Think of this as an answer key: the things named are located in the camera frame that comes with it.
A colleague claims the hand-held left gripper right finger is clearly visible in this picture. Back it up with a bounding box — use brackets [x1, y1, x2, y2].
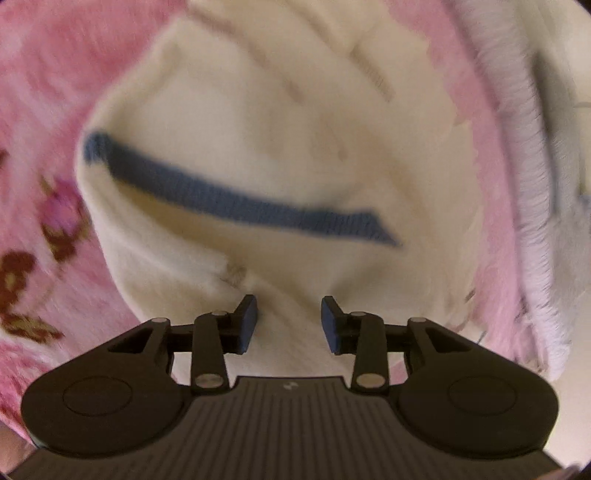
[321, 296, 476, 391]

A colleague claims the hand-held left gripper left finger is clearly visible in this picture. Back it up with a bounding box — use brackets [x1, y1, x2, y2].
[108, 295, 258, 393]

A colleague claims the cream sweater with blue stripe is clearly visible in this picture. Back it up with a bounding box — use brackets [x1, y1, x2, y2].
[74, 0, 485, 385]

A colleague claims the lilac ribbed quilt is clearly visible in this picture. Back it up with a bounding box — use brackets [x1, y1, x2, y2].
[455, 0, 573, 383]

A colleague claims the pink floral blanket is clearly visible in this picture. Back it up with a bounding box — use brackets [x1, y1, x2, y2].
[0, 0, 561, 446]

